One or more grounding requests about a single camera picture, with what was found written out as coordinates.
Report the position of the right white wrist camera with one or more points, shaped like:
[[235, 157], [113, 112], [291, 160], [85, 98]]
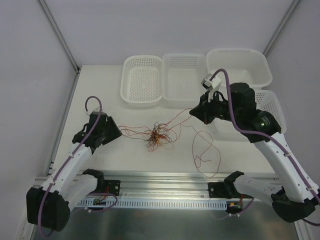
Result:
[[211, 84]]

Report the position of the translucent middle white basket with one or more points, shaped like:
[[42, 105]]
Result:
[[182, 74]]

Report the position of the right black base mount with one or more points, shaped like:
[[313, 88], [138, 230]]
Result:
[[217, 190]]

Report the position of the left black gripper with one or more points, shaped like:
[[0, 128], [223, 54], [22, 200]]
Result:
[[105, 128]]

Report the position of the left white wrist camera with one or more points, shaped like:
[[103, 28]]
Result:
[[96, 110]]

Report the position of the white slotted cable duct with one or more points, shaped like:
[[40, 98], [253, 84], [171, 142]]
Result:
[[135, 203]]

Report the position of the right aluminium frame post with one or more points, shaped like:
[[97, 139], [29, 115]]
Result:
[[293, 6]]

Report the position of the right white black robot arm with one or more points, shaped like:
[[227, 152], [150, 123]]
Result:
[[298, 196]]

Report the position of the rounded perforated white basket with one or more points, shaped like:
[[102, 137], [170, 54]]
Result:
[[140, 84]]

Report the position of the solid white tub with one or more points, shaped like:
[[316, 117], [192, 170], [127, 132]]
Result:
[[242, 65]]

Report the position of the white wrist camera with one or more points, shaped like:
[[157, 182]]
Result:
[[96, 110], [211, 84]]

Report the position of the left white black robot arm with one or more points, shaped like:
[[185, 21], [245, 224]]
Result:
[[51, 204]]

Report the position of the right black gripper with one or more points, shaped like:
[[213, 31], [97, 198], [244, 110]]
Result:
[[208, 110]]

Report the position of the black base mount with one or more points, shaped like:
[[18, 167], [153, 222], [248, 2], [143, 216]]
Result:
[[109, 187], [217, 190]]

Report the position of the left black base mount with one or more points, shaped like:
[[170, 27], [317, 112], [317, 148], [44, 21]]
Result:
[[109, 187]]

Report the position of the left aluminium frame post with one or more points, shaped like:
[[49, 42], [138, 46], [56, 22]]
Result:
[[57, 32]]

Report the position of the aluminium frame post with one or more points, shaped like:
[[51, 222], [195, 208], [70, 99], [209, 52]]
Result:
[[57, 32], [293, 6]]

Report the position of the large perforated white basket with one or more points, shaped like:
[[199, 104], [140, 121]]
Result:
[[266, 100]]

